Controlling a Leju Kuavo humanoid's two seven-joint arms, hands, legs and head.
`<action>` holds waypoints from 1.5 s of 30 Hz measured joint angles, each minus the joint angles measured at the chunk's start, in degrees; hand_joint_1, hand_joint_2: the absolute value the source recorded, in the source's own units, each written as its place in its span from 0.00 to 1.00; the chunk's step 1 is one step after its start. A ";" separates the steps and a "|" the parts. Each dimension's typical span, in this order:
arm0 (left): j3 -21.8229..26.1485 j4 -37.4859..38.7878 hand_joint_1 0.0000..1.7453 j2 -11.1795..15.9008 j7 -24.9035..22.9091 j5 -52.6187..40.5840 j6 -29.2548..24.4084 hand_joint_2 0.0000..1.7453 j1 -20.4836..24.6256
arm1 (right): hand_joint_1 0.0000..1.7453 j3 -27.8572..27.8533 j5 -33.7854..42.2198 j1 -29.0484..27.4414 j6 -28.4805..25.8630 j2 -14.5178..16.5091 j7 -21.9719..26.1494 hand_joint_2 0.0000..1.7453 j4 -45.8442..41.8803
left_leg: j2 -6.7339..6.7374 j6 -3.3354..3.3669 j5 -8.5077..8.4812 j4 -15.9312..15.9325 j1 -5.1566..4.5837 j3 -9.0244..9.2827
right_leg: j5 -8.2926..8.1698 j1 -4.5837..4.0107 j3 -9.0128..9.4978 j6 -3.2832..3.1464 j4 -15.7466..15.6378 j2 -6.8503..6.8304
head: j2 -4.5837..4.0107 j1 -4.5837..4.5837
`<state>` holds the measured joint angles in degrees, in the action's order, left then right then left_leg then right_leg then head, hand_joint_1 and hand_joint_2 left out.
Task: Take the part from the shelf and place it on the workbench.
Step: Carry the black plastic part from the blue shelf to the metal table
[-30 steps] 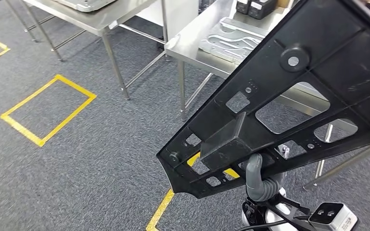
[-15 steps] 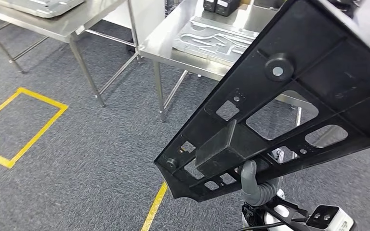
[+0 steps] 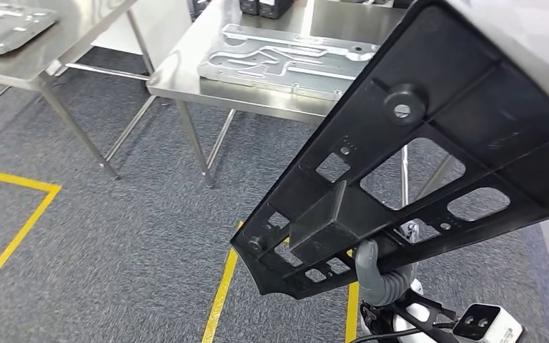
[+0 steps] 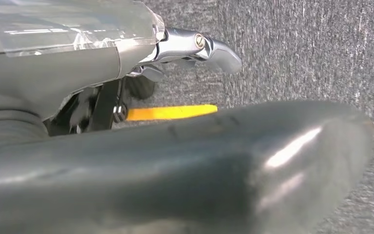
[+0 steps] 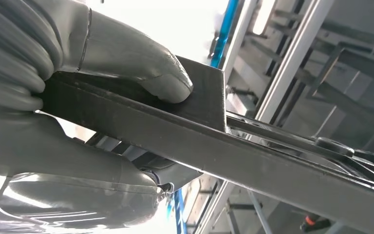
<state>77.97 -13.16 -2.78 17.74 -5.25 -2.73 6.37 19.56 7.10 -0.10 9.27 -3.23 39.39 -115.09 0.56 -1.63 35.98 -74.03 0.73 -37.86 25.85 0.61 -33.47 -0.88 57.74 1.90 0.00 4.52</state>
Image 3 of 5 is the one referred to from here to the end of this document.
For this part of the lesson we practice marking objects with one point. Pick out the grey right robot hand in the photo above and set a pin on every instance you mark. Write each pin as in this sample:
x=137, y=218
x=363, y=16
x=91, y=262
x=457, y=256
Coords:
x=367, y=265

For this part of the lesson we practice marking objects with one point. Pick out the black plastic licence plate frame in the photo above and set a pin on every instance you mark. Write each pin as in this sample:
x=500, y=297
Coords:
x=445, y=61

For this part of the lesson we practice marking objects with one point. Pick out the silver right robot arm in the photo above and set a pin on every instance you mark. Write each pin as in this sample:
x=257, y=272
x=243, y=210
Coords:
x=402, y=329

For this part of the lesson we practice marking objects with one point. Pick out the stainless steel workbench table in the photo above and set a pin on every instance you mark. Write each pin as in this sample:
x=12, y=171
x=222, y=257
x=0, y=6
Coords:
x=184, y=71
x=66, y=28

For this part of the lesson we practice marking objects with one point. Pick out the machined aluminium plate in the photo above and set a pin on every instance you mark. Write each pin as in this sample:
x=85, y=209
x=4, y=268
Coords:
x=4, y=28
x=274, y=75

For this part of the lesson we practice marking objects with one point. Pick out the black box with white label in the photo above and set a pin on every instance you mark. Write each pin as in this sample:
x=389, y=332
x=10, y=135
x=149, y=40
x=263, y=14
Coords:
x=277, y=7
x=249, y=5

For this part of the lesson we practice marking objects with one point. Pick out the white cabinet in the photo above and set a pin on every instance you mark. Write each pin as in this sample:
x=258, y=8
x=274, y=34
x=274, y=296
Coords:
x=530, y=38

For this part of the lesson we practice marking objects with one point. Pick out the yellow floor tape square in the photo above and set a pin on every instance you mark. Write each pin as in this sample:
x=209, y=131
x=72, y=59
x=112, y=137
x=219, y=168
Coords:
x=19, y=181

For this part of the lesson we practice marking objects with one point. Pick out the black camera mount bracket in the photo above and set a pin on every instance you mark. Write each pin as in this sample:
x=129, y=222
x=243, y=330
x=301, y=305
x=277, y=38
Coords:
x=440, y=326

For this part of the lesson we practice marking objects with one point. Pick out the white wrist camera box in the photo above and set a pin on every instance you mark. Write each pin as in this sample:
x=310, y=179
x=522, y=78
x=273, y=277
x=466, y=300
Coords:
x=502, y=331

